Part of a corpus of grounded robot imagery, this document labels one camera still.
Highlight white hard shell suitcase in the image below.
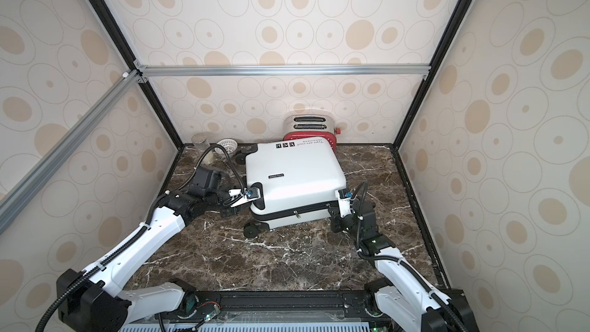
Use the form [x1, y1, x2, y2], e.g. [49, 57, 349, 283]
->
[235, 137, 347, 238]

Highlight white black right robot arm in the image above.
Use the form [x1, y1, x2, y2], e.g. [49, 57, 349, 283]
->
[329, 181, 479, 331]

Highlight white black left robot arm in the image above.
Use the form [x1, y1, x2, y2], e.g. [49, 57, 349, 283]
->
[35, 164, 261, 331]

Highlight clear glass jar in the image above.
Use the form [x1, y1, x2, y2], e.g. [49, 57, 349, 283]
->
[191, 133, 215, 165]

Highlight white perforated strainer bowl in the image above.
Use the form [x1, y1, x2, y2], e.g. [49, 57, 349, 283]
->
[218, 138, 238, 156]

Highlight red polka dot toaster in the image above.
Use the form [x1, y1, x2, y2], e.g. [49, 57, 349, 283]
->
[283, 115, 340, 152]

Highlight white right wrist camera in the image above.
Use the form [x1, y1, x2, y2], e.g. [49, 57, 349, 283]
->
[335, 188, 352, 218]

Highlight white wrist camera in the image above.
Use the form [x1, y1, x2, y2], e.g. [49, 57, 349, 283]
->
[228, 187, 261, 208]
[335, 188, 352, 218]

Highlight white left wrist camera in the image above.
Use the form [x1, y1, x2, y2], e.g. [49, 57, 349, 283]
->
[228, 187, 261, 208]

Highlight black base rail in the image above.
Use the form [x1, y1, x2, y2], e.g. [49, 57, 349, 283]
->
[155, 284, 389, 326]

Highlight aluminium rail back wall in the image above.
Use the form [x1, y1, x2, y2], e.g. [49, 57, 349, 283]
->
[139, 64, 430, 77]

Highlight aluminium rail wall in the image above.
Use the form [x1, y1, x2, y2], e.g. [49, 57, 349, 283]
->
[1, 69, 139, 232]
[139, 64, 430, 77]

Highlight aluminium rail left wall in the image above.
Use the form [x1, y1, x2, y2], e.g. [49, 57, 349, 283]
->
[1, 69, 139, 232]

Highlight black left corner post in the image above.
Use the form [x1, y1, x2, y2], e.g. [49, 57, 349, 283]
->
[88, 0, 184, 151]

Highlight black corner frame post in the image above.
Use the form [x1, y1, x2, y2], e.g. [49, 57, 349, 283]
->
[393, 0, 473, 152]

